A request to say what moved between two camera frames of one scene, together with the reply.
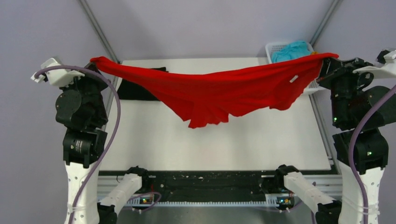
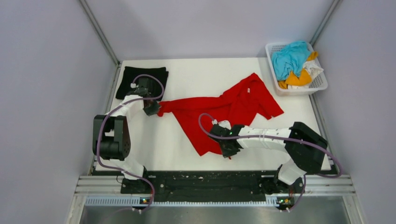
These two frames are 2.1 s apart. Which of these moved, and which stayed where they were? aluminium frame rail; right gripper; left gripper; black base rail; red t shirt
Moved: right gripper; left gripper; red t shirt
Stayed: black base rail; aluminium frame rail
